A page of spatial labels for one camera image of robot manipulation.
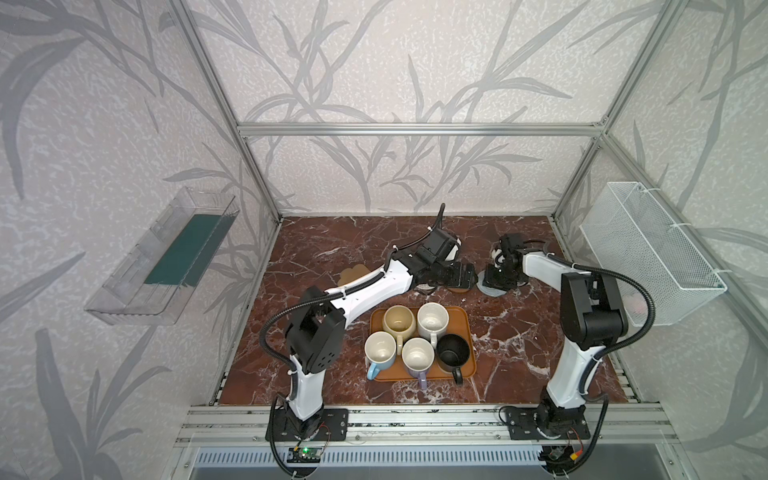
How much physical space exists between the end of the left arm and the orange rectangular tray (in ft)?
0.49

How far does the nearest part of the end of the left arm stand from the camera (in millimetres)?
636

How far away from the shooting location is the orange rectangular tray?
0.77 metres
